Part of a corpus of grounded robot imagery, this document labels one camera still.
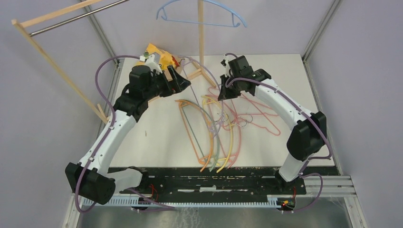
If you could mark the metal rack rod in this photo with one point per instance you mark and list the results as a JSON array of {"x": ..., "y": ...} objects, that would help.
[{"x": 61, "y": 12}]

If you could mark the yellow hanger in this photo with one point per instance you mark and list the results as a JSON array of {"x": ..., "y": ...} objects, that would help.
[{"x": 218, "y": 122}]

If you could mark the white slotted cable duct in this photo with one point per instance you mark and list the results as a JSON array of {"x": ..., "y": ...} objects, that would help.
[{"x": 133, "y": 201}]

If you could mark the orange hanger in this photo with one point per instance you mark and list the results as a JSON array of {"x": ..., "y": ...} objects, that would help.
[{"x": 185, "y": 154}]

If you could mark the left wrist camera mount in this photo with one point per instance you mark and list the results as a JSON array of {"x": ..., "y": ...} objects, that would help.
[{"x": 152, "y": 61}]

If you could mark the pink plastic hanger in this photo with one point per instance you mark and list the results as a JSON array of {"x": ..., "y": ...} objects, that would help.
[{"x": 240, "y": 141}]

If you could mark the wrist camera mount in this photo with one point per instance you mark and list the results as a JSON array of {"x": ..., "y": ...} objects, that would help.
[
  {"x": 152, "y": 61},
  {"x": 225, "y": 60}
]

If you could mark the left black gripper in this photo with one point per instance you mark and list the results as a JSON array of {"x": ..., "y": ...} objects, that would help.
[{"x": 177, "y": 83}]

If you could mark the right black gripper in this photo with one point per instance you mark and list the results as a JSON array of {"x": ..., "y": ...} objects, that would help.
[{"x": 225, "y": 93}]

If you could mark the beige cloth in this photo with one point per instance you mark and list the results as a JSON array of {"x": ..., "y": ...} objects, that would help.
[{"x": 181, "y": 59}]

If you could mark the pink wire hanger upper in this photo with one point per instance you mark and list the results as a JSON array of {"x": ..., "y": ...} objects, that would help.
[{"x": 246, "y": 106}]

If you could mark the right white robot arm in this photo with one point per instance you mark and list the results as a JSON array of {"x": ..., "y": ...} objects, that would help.
[{"x": 308, "y": 129}]

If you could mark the green hanger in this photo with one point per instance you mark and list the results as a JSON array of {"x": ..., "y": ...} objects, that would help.
[{"x": 211, "y": 160}]

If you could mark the light blue hanger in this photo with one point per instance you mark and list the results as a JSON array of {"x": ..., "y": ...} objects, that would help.
[{"x": 236, "y": 20}]

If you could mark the wooden clothes rack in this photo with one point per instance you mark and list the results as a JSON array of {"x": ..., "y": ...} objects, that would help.
[{"x": 97, "y": 110}]

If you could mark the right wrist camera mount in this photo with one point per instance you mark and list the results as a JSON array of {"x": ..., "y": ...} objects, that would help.
[{"x": 225, "y": 60}]

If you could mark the pink wire hanger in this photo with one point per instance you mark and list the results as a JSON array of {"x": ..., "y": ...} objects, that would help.
[
  {"x": 264, "y": 123},
  {"x": 246, "y": 106}
]

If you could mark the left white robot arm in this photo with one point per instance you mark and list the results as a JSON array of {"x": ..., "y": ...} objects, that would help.
[{"x": 90, "y": 178}]

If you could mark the pink wire hanger lower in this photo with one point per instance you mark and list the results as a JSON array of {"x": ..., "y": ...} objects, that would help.
[{"x": 264, "y": 123}]

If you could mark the yellow garment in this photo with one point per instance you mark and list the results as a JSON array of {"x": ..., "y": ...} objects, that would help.
[{"x": 162, "y": 57}]

